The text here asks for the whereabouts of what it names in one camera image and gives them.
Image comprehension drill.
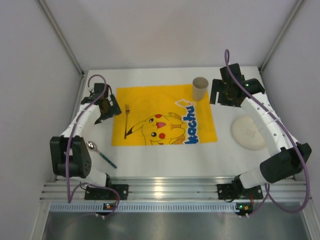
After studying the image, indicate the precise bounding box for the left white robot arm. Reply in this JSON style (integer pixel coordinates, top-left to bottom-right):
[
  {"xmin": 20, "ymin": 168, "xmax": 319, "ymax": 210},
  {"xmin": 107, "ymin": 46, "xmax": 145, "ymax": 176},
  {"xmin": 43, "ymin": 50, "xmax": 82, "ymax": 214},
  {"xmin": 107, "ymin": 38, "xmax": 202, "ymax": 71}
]
[{"xmin": 49, "ymin": 83, "xmax": 122, "ymax": 187}]

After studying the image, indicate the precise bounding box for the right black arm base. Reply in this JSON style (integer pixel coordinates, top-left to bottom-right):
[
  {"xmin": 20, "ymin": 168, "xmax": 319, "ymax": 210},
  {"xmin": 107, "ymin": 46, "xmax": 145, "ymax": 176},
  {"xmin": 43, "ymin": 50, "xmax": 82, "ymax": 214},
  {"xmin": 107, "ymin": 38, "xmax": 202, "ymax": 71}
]
[{"xmin": 216, "ymin": 176, "xmax": 264, "ymax": 203}]

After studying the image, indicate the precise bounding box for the right aluminium frame post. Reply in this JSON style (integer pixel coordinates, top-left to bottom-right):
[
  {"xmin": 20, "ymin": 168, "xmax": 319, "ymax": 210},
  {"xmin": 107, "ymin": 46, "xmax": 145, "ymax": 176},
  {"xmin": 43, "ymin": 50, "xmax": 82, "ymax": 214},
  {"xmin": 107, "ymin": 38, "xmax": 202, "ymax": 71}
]
[{"xmin": 258, "ymin": 0, "xmax": 306, "ymax": 74}]

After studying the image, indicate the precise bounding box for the aluminium front rail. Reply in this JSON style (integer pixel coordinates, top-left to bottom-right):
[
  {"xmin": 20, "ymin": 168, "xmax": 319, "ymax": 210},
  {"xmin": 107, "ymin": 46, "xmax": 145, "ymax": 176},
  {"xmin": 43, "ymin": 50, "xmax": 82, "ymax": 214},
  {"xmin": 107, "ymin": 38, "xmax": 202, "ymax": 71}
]
[{"xmin": 39, "ymin": 176, "xmax": 312, "ymax": 201}]

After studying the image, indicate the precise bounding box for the yellow Pikachu placemat cloth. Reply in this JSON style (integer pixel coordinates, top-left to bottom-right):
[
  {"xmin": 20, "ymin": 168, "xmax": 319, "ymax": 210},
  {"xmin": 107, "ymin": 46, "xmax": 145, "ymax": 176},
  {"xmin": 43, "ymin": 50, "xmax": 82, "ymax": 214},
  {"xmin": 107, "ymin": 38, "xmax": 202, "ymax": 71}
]
[{"xmin": 112, "ymin": 84, "xmax": 218, "ymax": 147}]

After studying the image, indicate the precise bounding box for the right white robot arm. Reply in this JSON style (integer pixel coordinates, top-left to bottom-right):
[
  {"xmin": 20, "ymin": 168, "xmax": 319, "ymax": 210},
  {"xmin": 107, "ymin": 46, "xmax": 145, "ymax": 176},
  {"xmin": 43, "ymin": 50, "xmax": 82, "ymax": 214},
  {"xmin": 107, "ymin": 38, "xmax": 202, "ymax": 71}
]
[{"xmin": 210, "ymin": 63, "xmax": 312, "ymax": 190}]

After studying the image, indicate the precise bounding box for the slotted cable duct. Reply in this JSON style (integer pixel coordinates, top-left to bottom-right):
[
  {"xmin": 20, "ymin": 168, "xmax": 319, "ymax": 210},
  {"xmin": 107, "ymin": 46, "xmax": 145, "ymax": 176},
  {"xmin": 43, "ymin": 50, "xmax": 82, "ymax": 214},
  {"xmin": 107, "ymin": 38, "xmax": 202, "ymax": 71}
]
[{"xmin": 49, "ymin": 202, "xmax": 251, "ymax": 213}]

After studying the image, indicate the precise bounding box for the left aluminium frame post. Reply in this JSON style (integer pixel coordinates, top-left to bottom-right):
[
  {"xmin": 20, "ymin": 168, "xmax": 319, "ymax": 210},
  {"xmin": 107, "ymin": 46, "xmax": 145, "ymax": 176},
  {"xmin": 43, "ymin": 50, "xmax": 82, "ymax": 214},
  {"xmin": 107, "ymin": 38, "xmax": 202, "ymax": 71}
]
[{"xmin": 36, "ymin": 0, "xmax": 84, "ymax": 76}]

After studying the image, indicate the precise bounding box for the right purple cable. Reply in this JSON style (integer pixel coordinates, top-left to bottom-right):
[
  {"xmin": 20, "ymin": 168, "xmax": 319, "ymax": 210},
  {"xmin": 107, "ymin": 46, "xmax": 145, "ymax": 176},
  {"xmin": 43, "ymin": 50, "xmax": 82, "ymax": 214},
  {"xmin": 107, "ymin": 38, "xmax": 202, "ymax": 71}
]
[{"xmin": 224, "ymin": 48, "xmax": 311, "ymax": 217}]

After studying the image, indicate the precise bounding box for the aluminium frame post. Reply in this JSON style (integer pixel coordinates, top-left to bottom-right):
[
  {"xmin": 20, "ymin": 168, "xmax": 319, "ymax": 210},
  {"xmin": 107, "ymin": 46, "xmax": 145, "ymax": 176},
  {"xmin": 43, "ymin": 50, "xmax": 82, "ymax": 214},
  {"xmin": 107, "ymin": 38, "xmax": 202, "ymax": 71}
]
[
  {"xmin": 258, "ymin": 0, "xmax": 306, "ymax": 74},
  {"xmin": 36, "ymin": 0, "xmax": 84, "ymax": 76}
]

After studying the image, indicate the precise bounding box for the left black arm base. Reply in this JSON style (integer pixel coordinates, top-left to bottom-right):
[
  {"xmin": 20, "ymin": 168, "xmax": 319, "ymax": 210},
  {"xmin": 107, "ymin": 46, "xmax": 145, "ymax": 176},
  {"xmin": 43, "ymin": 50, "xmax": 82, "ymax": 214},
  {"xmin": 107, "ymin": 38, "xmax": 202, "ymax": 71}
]
[{"xmin": 84, "ymin": 184, "xmax": 129, "ymax": 201}]

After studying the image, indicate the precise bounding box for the cream bear plate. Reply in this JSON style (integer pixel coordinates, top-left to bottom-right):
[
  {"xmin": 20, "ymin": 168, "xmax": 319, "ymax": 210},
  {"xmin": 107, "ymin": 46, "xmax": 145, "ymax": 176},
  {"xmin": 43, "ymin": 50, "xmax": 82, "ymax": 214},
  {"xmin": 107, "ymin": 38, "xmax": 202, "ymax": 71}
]
[{"xmin": 231, "ymin": 115, "xmax": 266, "ymax": 150}]

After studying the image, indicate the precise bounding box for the green handled silver spoon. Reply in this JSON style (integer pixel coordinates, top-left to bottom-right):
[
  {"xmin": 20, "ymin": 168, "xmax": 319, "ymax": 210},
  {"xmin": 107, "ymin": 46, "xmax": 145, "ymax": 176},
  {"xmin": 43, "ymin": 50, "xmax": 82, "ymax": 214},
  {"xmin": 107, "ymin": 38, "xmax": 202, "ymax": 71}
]
[{"xmin": 86, "ymin": 141, "xmax": 118, "ymax": 169}]

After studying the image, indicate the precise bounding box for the beige cup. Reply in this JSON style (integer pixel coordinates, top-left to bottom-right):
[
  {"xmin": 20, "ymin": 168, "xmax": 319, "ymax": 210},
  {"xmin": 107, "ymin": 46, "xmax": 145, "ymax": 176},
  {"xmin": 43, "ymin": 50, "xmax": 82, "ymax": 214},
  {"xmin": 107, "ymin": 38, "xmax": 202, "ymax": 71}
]
[{"xmin": 192, "ymin": 77, "xmax": 209, "ymax": 102}]

